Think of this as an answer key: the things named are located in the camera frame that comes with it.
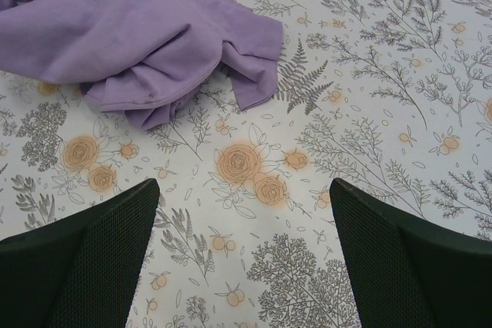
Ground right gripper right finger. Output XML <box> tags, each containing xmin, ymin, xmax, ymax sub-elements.
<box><xmin>330</xmin><ymin>178</ymin><xmax>491</xmax><ymax>327</ymax></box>

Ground purple t-shirt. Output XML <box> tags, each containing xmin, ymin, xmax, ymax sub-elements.
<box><xmin>1</xmin><ymin>0</ymin><xmax>283</xmax><ymax>129</ymax></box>

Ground floral table mat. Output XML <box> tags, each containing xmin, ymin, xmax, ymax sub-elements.
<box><xmin>1</xmin><ymin>0</ymin><xmax>491</xmax><ymax>327</ymax></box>

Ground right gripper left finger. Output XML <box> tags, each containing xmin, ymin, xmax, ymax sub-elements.
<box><xmin>1</xmin><ymin>179</ymin><xmax>160</xmax><ymax>327</ymax></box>

